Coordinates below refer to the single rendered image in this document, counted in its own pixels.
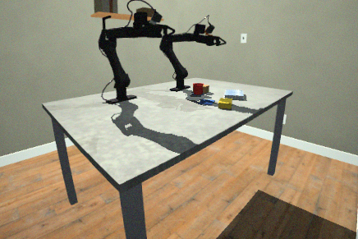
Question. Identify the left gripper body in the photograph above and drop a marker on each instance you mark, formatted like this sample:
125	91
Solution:
204	38

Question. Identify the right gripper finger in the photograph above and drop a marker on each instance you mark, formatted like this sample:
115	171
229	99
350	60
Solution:
166	35
149	30

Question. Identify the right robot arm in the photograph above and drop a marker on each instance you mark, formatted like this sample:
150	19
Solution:
109	48

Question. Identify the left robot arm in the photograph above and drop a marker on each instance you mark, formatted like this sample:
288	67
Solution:
180	71

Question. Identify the yellow sponge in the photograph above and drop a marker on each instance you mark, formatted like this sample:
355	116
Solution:
225	103

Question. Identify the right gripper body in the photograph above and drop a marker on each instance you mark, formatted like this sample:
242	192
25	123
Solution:
144	30

